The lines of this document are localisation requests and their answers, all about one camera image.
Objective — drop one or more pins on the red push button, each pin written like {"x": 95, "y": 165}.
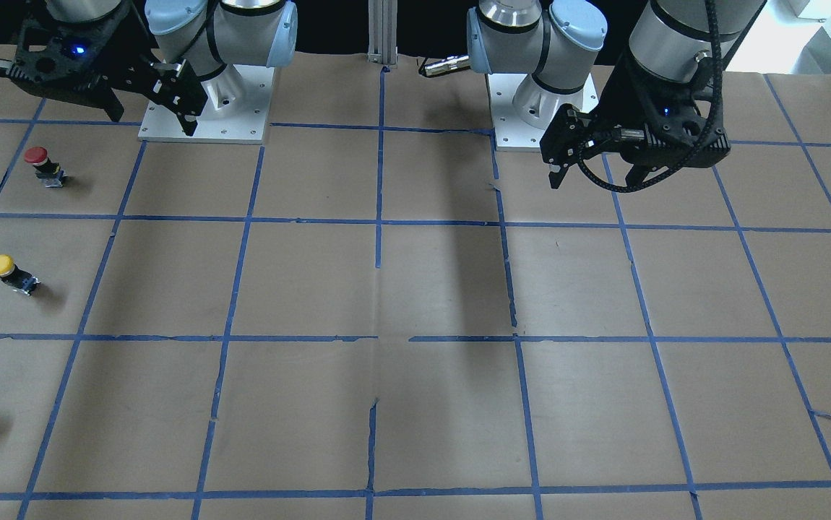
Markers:
{"x": 47, "y": 171}

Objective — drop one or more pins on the yellow push button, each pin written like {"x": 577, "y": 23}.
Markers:
{"x": 20, "y": 281}

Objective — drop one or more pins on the aluminium frame post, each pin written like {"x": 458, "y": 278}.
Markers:
{"x": 382, "y": 25}

